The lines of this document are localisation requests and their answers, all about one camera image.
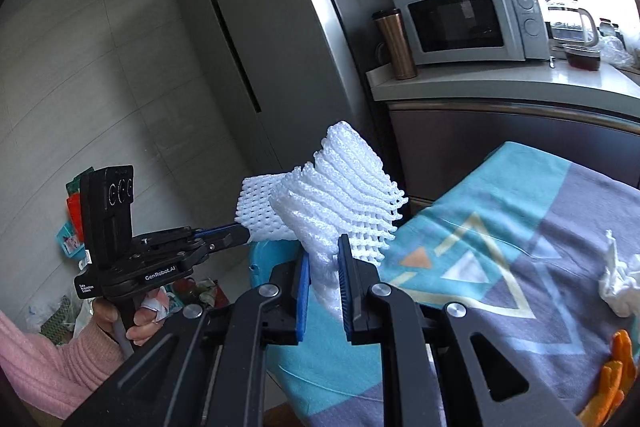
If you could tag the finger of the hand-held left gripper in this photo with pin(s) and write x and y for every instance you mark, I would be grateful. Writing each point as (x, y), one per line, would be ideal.
(227, 243)
(210, 232)

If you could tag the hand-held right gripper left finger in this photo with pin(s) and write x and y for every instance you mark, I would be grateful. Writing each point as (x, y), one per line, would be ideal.
(302, 302)

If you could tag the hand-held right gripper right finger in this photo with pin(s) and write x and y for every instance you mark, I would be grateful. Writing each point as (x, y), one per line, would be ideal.
(345, 292)

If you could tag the blue plastic trash bin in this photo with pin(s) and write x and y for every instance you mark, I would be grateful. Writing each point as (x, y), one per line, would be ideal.
(265, 257)

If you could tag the white foam fruit net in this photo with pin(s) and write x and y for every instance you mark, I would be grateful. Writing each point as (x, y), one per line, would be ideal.
(345, 187)
(260, 212)

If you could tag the white tissue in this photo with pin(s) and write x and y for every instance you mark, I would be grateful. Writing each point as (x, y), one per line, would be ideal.
(620, 282)

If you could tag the orange peel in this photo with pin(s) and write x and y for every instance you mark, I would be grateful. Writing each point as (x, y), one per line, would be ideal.
(602, 394)
(622, 352)

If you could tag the person's left hand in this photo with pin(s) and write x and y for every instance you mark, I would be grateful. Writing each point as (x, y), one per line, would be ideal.
(142, 329)

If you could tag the patterned bag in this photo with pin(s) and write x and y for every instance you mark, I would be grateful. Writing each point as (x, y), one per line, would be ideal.
(197, 292)

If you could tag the red green package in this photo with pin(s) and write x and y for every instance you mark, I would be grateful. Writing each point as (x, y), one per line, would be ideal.
(77, 212)

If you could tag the crumpled plastic bag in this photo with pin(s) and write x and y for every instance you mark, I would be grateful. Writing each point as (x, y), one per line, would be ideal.
(60, 322)

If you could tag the blue grey printed tablecloth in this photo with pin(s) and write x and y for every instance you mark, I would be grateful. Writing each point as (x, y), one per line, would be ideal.
(500, 267)

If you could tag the brown kitchen counter cabinet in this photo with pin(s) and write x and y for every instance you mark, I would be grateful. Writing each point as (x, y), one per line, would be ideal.
(475, 137)

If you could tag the grey refrigerator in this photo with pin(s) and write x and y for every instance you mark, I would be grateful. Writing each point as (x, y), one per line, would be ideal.
(280, 32)

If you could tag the copper travel mug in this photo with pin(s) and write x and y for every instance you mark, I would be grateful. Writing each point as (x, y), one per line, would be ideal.
(397, 42)

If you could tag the silver microwave oven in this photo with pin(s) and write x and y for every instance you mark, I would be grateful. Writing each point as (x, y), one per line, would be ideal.
(450, 22)

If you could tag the dark red food container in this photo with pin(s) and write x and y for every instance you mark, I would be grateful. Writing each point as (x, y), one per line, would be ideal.
(582, 57)

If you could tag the glass electric kettle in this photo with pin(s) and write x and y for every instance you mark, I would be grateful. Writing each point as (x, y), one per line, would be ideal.
(570, 19)

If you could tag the clear plastic bag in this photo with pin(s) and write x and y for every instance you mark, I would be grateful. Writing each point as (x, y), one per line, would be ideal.
(617, 47)

